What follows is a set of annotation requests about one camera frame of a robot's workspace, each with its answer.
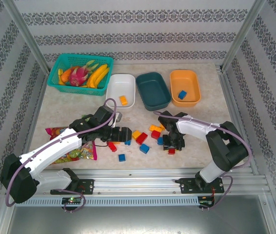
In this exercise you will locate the long red lego brick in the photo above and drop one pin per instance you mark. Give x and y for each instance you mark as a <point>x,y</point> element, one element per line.
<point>142,138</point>

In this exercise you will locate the long yellow lego brick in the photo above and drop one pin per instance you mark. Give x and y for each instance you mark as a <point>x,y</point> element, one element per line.
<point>155,128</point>

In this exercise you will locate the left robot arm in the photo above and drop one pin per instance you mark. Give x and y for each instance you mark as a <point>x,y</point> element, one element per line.
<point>55,148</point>

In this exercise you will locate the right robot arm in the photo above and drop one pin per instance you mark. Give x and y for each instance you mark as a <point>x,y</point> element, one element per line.
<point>194,128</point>

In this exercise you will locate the white plastic container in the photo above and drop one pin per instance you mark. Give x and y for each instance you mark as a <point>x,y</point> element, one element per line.
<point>121,83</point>

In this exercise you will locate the dark teal plastic container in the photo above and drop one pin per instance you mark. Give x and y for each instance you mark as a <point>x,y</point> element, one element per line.
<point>152,90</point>

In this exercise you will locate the yellow toy banana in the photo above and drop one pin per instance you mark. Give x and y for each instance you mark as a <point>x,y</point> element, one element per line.
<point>96,76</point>
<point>102,78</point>

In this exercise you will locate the orange plastic container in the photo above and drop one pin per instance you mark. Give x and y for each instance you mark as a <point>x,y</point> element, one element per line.
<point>184,80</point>

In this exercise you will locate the pink toy dragon fruit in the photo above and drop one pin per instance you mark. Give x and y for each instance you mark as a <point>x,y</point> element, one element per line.
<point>78,75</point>

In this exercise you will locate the colourful candy bag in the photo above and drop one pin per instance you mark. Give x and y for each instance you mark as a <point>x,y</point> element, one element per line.
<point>55,132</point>

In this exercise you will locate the small yellow toy fruit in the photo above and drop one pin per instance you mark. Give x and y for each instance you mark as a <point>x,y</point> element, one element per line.
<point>60,73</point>
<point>61,83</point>

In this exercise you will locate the orange toy fruit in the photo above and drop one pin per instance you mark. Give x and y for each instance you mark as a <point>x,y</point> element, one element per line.
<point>66,74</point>

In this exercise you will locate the small circuit board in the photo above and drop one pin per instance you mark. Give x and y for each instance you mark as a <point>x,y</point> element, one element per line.
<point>206,202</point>
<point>72,200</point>

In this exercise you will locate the teal plastic mesh basket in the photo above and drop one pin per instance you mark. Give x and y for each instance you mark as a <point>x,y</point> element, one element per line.
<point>79,58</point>

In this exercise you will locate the grey metal sheet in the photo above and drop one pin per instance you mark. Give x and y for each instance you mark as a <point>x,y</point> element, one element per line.
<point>138,219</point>

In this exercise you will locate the wide aluminium base rail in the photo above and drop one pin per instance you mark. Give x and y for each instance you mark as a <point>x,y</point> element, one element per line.
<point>140,182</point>

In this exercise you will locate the aluminium side rail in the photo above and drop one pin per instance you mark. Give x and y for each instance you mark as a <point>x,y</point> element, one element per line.
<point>229,97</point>
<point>33,117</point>

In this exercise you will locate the aluminium frame post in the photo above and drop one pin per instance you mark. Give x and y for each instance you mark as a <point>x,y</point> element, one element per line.
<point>242,34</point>
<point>27,34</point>

